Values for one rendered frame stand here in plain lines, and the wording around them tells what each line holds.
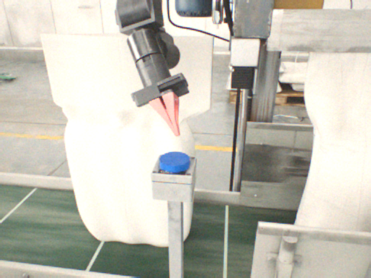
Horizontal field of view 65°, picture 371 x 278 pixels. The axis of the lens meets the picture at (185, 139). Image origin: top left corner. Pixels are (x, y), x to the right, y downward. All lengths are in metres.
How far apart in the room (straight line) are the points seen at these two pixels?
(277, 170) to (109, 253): 0.67
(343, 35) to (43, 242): 1.09
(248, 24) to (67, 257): 0.88
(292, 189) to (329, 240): 0.59
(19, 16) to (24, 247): 6.26
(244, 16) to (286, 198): 0.81
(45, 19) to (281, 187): 6.17
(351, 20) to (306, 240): 0.50
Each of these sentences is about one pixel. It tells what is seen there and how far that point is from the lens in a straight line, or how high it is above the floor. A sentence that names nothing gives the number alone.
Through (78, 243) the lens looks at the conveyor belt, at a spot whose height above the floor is 0.38.
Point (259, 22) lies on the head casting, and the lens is 0.62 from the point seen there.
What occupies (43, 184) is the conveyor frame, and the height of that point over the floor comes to 0.38.
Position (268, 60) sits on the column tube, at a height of 0.94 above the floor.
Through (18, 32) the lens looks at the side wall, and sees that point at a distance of 7.23.
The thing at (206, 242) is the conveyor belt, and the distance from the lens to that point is 1.07.
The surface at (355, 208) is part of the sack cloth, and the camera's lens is 0.91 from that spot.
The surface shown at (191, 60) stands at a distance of 0.83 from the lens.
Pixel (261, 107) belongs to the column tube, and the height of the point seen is 0.76.
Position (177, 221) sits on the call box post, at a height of 0.71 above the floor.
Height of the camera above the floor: 1.13
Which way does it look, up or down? 25 degrees down
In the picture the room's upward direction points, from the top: straight up
